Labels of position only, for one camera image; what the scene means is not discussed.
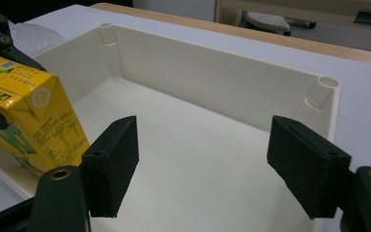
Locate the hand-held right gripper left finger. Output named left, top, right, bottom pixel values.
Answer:
left=81, top=114, right=140, bottom=219

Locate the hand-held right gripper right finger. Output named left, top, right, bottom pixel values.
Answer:
left=266, top=114, right=353, bottom=220

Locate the clear plastic bag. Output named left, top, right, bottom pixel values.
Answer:
left=9, top=21, right=67, bottom=60

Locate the yellow drink carton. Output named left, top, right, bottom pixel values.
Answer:
left=0, top=51, right=92, bottom=175

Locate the white plastic bin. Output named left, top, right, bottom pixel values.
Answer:
left=0, top=22, right=342, bottom=232

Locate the grey foot pedal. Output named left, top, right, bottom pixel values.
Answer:
left=242, top=11, right=317, bottom=37

